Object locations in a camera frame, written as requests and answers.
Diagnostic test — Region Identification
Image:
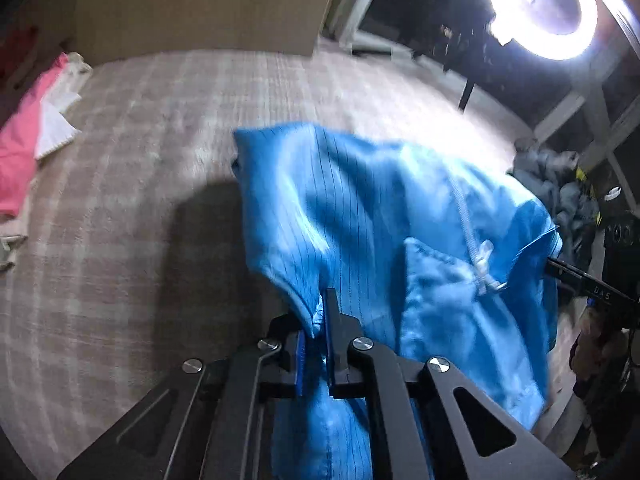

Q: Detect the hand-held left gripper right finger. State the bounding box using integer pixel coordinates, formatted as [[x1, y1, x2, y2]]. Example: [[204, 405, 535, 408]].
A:
[[324, 287, 576, 480]]

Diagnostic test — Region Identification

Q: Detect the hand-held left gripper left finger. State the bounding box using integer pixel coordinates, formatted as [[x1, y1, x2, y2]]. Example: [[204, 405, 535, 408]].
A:
[[57, 312, 308, 480]]

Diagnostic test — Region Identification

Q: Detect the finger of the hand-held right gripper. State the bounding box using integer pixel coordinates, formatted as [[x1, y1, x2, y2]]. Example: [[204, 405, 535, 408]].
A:
[[545, 257, 638, 306]]

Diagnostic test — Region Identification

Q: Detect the blue jacket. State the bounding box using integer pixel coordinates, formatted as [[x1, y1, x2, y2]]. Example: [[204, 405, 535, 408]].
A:
[[232, 121, 563, 480]]

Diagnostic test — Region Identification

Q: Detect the person's right hand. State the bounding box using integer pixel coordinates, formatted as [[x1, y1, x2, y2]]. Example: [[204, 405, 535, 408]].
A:
[[572, 305, 621, 378]]

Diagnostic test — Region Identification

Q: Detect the yellow striped black garment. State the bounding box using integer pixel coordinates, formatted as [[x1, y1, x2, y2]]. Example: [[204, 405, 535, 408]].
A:
[[572, 167, 603, 223]]

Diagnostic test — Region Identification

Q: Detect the dark grey garment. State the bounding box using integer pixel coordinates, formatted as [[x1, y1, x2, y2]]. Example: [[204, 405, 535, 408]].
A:
[[507, 137, 601, 261]]

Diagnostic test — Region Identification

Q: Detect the black tripod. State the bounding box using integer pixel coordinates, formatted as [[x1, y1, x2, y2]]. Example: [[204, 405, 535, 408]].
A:
[[430, 10, 501, 111]]

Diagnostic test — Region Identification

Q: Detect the white garment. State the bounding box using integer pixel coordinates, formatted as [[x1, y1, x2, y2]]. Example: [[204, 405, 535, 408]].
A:
[[0, 232, 28, 271], [35, 102, 83, 161]]

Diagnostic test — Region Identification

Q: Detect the wooden cabinet panel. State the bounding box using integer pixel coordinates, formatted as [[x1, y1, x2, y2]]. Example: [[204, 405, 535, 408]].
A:
[[75, 0, 346, 66]]

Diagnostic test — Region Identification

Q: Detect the pink garment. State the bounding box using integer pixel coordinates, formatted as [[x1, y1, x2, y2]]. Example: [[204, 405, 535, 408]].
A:
[[0, 52, 68, 216]]

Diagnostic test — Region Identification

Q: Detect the maroon garment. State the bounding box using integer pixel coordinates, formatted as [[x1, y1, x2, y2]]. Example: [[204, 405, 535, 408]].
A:
[[0, 25, 41, 91]]

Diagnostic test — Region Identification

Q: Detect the ring light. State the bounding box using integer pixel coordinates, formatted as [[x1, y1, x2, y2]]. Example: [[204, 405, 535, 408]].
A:
[[482, 0, 598, 66]]

